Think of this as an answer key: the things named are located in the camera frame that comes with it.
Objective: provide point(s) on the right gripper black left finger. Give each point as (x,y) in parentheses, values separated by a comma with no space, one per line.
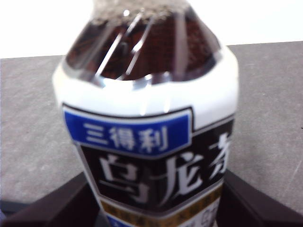
(59,208)

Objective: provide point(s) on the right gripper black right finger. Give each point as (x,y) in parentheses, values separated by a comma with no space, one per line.
(255,210)

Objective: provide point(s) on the dark oolong tea bottle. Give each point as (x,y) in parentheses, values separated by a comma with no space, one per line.
(146,99)

